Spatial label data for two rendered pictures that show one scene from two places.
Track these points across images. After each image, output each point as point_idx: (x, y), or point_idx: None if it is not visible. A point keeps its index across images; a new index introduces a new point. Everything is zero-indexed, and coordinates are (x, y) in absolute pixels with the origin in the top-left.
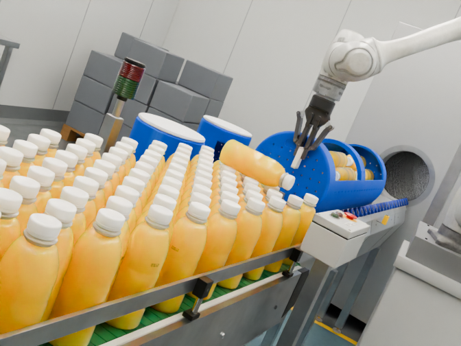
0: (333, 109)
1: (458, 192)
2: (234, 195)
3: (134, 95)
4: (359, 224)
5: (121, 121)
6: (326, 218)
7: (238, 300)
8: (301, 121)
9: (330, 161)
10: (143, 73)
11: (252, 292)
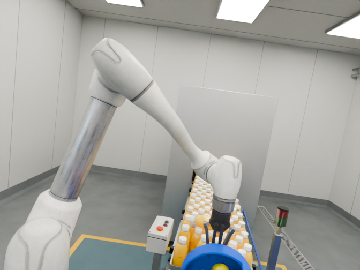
0: (211, 213)
1: (69, 255)
2: (195, 204)
3: (275, 221)
4: (154, 226)
5: (274, 235)
6: (169, 217)
7: (177, 232)
8: (227, 234)
9: (193, 252)
10: (277, 210)
11: (175, 238)
